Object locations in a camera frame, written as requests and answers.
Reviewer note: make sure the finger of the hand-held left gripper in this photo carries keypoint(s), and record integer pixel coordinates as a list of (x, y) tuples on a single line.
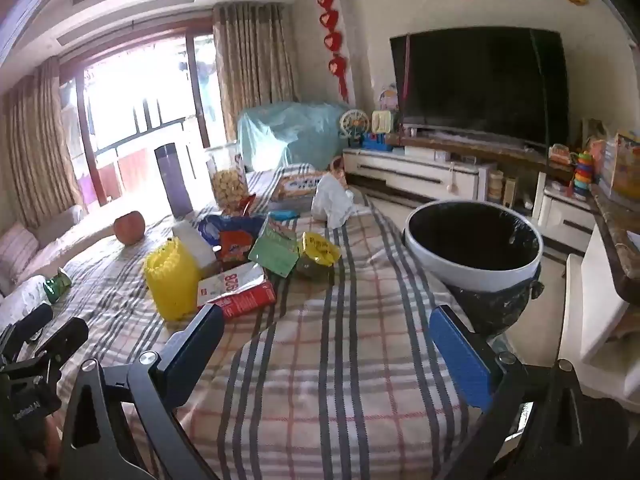
[(62, 335), (30, 321)]

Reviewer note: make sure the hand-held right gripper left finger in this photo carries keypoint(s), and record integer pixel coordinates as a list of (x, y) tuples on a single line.
[(197, 355)]

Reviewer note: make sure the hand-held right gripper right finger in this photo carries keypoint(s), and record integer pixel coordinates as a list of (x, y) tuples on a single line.
[(460, 360)]

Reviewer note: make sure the yellow plastic container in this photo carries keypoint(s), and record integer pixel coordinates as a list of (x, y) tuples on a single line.
[(170, 280)]

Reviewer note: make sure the white trash can black liner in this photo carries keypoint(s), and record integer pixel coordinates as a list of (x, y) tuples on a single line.
[(450, 265)]

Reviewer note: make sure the red chips bag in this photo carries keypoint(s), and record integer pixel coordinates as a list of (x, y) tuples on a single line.
[(235, 249)]

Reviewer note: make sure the white plastic bag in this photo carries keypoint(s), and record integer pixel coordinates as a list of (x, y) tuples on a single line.
[(192, 242)]

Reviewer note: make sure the dark blue snack bag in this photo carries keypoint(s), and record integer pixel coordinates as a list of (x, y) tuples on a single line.
[(215, 227)]

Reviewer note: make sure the green snack packet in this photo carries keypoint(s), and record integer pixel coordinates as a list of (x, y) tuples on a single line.
[(272, 250)]

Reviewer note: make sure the yellow snack packet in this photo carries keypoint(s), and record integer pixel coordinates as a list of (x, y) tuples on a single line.
[(317, 252)]

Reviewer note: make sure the blue plastic blister package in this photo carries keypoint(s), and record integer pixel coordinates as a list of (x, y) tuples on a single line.
[(285, 214)]

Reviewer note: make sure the white tissue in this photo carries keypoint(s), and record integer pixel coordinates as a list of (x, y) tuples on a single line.
[(332, 202)]

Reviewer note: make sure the green drink can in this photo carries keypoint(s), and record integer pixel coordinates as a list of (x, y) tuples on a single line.
[(56, 286)]

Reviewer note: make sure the pink striped sofa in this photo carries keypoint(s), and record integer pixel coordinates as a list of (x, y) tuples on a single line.
[(30, 255)]

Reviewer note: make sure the orange round fruit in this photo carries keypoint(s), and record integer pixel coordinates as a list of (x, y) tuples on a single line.
[(129, 227)]

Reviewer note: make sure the white step cabinet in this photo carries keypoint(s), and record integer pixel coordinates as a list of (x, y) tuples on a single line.
[(595, 320)]

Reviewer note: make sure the beige patterned curtain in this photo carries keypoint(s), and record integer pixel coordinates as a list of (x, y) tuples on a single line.
[(35, 150), (255, 70)]

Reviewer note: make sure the clear cookie jar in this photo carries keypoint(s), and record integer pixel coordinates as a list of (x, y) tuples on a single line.
[(227, 185)]

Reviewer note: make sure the pink hanging shoehorn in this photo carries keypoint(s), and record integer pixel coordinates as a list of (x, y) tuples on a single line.
[(452, 185)]

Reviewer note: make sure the purple thermos bottle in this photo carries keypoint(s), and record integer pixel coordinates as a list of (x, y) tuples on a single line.
[(172, 180)]

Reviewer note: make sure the white television cabinet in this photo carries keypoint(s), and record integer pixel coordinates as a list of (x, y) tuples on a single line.
[(415, 175)]

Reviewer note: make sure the brown marble counter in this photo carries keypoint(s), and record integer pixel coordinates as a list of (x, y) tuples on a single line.
[(617, 250)]

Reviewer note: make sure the colourful picture book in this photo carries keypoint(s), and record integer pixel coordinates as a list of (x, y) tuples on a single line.
[(295, 185)]

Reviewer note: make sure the orange toy piano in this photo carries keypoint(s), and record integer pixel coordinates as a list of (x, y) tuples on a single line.
[(560, 154)]

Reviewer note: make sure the pink toy watering can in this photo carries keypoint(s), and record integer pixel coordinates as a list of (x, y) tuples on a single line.
[(337, 164)]

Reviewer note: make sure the blue plastic toy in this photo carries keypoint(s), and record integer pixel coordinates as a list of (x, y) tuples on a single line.
[(376, 142)]

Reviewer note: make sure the balcony sliding door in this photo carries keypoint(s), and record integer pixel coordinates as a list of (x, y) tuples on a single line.
[(135, 110)]

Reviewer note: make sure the teal furniture dust cover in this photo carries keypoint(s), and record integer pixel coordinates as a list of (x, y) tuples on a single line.
[(285, 130)]

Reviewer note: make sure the yellow green toy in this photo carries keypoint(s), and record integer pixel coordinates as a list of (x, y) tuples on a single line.
[(381, 121)]

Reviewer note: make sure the colourful toy box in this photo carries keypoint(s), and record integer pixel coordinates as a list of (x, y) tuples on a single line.
[(625, 165)]

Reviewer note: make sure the ferris wheel toy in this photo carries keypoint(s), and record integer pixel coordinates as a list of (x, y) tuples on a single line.
[(354, 125)]

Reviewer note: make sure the pink picture card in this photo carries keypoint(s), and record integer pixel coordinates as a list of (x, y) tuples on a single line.
[(389, 96)]

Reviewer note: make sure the black flat television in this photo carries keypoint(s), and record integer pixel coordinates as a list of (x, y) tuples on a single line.
[(480, 85)]

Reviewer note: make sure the red hanging wall decoration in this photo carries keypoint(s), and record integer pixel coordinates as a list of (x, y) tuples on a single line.
[(331, 40)]

